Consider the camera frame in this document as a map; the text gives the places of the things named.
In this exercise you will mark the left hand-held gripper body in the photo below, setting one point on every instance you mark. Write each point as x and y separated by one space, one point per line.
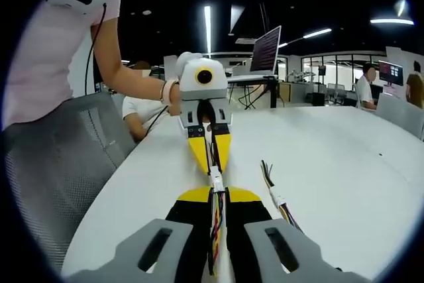
212 87

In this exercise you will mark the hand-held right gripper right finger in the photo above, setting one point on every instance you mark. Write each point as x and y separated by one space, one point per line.
281 250

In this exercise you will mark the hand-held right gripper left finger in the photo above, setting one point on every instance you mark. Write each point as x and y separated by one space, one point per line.
145 250

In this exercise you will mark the person's left hand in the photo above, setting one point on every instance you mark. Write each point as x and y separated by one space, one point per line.
175 104

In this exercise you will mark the white standing desk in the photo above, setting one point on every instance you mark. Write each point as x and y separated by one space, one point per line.
251 79

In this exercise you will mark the pink wristband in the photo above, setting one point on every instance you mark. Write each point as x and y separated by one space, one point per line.
167 90

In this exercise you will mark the long ceiling light strip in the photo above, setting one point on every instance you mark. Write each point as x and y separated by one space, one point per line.
392 21
207 29
317 33

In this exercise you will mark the open laptop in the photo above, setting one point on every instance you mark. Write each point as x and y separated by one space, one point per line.
265 51

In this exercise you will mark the grey mesh office chair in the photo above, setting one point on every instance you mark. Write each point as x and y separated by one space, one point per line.
66 163

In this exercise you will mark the person's pink shirt torso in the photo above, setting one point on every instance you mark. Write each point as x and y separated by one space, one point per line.
49 64

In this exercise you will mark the computer monitor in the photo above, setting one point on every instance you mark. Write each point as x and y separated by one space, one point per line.
391 72

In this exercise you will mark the grey chair backrest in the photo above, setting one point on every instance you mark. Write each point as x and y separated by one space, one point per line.
401 114

